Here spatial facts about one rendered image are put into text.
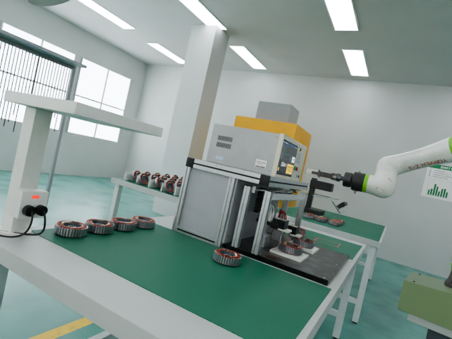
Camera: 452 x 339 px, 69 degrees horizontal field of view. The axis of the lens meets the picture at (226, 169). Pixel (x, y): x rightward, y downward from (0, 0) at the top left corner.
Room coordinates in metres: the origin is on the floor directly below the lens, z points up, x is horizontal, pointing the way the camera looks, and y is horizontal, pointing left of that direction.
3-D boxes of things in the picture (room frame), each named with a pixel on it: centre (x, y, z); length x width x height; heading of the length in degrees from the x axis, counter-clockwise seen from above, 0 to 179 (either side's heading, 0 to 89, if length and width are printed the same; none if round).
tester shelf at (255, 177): (1.80, -0.16, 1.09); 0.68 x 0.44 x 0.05; 152
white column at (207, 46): (5.77, 0.78, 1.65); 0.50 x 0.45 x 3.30; 62
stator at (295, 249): (1.54, -0.38, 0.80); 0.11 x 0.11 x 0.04
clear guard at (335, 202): (1.81, -0.52, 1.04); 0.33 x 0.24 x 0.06; 62
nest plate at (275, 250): (1.54, -0.38, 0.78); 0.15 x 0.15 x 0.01; 62
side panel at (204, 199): (1.55, 0.07, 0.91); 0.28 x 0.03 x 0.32; 62
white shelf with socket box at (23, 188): (1.12, 0.50, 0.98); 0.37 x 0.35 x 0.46; 152
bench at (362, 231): (3.84, -1.37, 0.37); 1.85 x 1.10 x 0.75; 152
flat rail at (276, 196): (1.70, -0.35, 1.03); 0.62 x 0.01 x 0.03; 152
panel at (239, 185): (1.77, -0.21, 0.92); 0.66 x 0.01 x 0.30; 152
